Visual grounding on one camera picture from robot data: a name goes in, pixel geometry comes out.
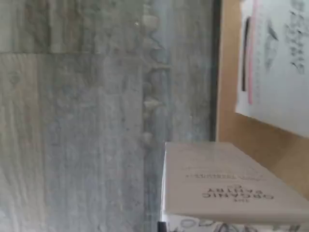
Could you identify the black metal rack frame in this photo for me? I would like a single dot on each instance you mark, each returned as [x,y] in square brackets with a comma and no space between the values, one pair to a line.
[214,72]

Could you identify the white box green strip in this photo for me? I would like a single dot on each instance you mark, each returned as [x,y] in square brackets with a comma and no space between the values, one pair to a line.
[217,174]

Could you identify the wooden lower shelf board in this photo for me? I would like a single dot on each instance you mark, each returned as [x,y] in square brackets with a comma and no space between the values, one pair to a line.
[229,72]

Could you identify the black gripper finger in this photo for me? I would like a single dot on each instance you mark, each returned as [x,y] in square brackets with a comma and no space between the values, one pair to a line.
[161,227]

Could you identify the white box pink strip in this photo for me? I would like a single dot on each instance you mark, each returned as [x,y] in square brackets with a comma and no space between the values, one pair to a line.
[277,84]

